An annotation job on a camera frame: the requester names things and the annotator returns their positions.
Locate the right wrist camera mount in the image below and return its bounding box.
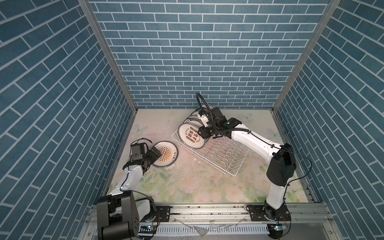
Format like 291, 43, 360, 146
198, 113, 211, 128

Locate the right circuit board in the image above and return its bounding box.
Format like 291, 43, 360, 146
267, 224, 285, 240

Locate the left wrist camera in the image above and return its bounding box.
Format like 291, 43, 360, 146
130, 143, 149, 161

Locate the circuit board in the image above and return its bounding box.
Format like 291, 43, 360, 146
139, 225, 157, 235
267, 224, 285, 240

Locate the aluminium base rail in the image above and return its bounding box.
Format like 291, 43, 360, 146
78, 203, 343, 240

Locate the white wire dish rack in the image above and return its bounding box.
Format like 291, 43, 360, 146
171, 131, 249, 176

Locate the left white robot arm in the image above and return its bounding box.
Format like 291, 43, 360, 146
97, 144, 162, 240

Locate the small orange sunburst plate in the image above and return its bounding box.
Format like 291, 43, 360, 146
153, 141, 179, 168

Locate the large red-lettered plate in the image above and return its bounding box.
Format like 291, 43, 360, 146
190, 110, 206, 119
178, 123, 205, 149
195, 104, 214, 111

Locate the left circuit board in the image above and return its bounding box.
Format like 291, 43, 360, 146
139, 225, 157, 235

